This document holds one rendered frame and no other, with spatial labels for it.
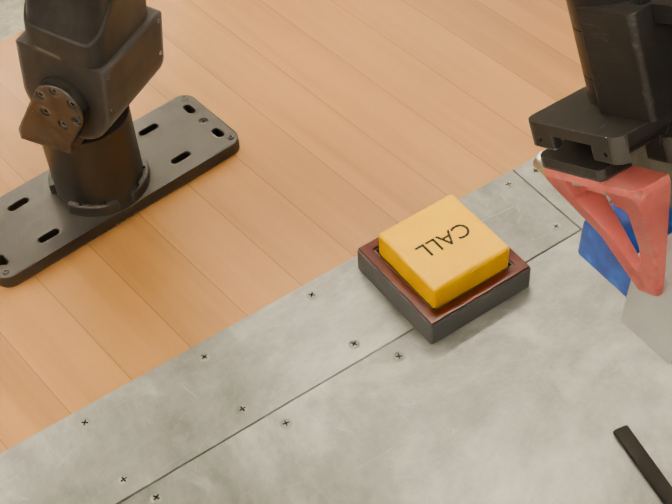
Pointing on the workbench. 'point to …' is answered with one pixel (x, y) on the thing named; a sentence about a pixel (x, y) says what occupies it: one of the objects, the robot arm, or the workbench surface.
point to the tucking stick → (644, 463)
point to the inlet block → (643, 311)
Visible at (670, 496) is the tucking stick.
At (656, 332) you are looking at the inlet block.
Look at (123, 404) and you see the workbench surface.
